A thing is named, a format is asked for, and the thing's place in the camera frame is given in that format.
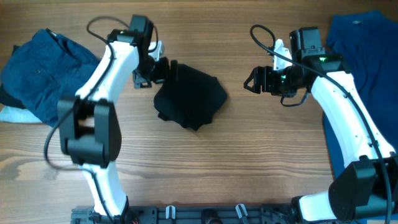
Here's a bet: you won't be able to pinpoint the black polo shirt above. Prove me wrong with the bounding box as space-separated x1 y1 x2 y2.
154 60 228 131

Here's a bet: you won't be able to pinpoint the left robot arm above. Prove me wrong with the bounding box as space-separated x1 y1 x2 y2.
55 15 169 223

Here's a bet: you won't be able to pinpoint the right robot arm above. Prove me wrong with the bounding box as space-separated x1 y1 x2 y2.
244 27 397 223

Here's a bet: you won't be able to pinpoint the blue polo shirt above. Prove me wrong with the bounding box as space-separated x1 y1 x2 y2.
322 9 398 224

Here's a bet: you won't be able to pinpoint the folded navy blue shorts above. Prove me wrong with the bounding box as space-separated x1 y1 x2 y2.
1 29 100 126

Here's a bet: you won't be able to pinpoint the folded black garment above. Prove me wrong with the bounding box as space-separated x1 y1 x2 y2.
1 68 26 110

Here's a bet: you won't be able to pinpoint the folded white garment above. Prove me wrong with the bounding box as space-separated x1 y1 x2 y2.
1 106 41 123

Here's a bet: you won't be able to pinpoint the right black cable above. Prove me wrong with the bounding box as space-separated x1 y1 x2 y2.
249 24 393 224

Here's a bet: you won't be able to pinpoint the black cable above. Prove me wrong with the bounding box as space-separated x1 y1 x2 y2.
42 16 159 224
249 24 393 224

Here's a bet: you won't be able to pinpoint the left black cable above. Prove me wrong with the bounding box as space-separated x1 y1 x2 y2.
42 16 159 224

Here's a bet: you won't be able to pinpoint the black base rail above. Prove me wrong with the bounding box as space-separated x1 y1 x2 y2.
70 203 312 224

